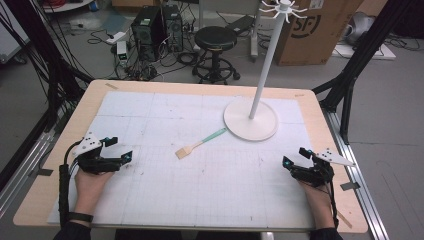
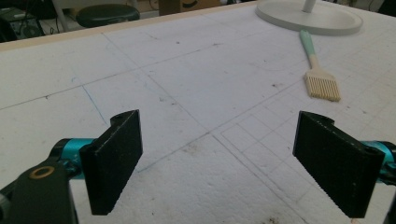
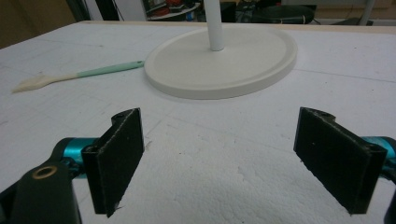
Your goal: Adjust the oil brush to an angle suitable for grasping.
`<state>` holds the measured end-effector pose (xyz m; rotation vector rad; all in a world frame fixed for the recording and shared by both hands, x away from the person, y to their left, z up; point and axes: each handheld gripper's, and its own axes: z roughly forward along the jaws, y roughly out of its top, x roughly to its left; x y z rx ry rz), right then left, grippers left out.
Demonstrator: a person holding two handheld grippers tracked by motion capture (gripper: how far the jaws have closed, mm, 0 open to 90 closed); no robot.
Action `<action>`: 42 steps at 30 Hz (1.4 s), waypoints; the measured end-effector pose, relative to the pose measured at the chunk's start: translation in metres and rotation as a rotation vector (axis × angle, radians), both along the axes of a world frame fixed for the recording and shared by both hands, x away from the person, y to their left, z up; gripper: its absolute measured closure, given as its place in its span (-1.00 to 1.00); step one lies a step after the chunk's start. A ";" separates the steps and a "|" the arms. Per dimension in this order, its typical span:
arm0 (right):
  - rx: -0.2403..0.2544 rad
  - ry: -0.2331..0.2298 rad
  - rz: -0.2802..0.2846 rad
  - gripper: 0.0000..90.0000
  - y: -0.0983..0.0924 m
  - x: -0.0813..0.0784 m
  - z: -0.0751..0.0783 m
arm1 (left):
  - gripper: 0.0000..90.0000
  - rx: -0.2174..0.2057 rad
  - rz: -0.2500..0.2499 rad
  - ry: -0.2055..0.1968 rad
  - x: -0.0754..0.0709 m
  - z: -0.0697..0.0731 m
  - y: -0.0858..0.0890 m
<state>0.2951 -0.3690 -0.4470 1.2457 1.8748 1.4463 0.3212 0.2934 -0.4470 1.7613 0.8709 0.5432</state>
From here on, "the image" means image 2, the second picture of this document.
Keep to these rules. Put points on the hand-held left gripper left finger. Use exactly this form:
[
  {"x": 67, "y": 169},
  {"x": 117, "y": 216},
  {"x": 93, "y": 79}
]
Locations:
[{"x": 112, "y": 161}]

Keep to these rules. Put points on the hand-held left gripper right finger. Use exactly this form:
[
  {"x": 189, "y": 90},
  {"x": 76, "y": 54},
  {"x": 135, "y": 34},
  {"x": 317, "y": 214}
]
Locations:
[{"x": 337, "y": 165}]

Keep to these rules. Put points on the black round stool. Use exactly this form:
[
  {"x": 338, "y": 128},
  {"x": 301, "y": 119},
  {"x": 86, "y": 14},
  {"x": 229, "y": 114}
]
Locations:
[{"x": 107, "y": 15}]

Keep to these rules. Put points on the white round lamp base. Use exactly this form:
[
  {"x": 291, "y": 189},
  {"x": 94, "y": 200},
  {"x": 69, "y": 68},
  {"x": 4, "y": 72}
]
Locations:
[{"x": 309, "y": 16}]

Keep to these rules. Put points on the cardboard box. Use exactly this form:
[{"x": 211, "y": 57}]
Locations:
[{"x": 186, "y": 6}]

